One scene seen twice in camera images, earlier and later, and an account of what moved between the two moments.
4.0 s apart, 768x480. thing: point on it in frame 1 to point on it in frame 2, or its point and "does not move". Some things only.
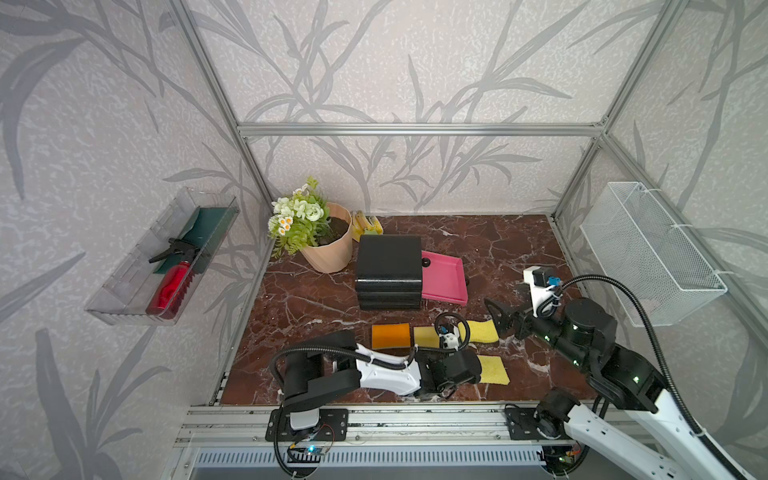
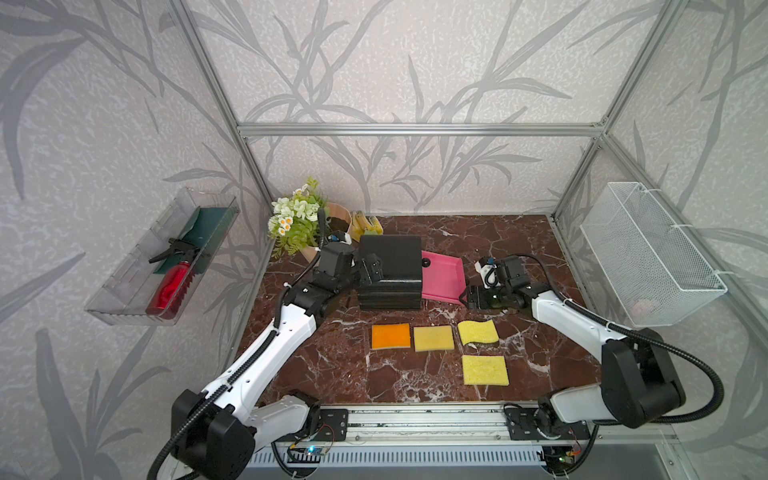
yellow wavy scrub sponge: (479, 331) does not move
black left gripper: (474, 379) to (375, 270)
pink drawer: (444, 279) does not move
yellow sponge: (493, 370) does not move
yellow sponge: (426, 337) does not move
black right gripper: (524, 318) to (478, 289)
